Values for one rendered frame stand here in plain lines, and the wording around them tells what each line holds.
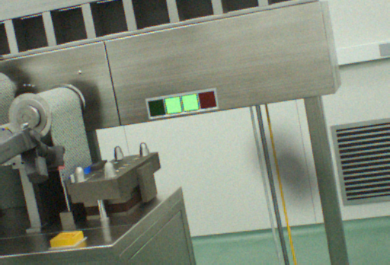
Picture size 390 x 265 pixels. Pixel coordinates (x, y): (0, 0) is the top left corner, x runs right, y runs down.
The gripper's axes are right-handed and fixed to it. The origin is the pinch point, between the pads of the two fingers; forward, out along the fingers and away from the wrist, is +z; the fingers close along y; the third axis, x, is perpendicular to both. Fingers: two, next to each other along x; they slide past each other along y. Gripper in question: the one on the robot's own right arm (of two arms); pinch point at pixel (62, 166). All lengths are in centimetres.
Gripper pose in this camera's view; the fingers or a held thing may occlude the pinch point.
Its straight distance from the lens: 242.3
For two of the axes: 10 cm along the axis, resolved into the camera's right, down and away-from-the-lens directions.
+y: 9.5, -1.5, -2.9
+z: 3.2, 3.4, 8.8
